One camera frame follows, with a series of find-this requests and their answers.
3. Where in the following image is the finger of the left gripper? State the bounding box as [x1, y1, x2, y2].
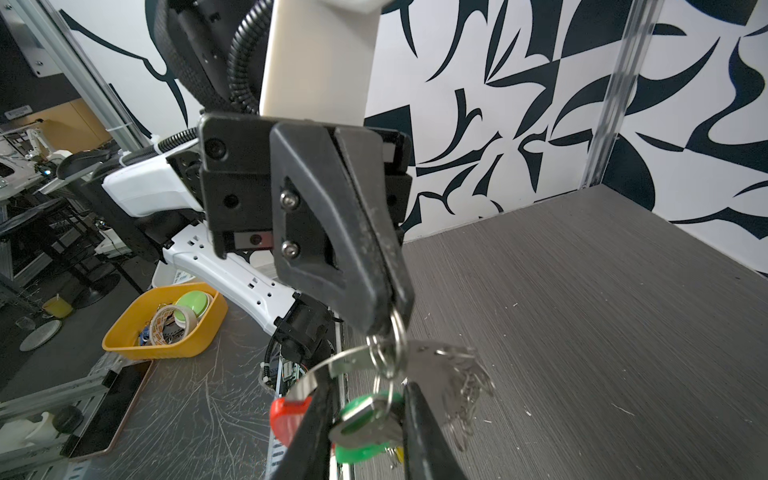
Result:
[269, 121, 390, 334]
[334, 127, 415, 327]

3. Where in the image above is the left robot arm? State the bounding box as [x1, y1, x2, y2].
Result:
[96, 1, 414, 369]

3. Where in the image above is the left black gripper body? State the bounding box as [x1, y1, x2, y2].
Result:
[197, 111, 415, 260]

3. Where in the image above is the black corrugated cable hose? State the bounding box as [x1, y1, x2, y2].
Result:
[226, 0, 276, 115]

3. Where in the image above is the yellow plastic tray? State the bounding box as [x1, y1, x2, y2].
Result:
[102, 282, 228, 360]

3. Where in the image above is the green round lid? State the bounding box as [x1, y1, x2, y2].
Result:
[174, 290, 213, 319]

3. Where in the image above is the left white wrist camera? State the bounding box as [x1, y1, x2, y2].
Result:
[259, 0, 387, 126]

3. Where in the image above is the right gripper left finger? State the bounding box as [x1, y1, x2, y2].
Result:
[271, 374, 338, 479]

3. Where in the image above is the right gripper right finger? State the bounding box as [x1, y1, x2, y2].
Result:
[403, 382, 467, 480]

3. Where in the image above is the tape roll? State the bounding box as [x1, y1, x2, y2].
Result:
[148, 305, 198, 346]

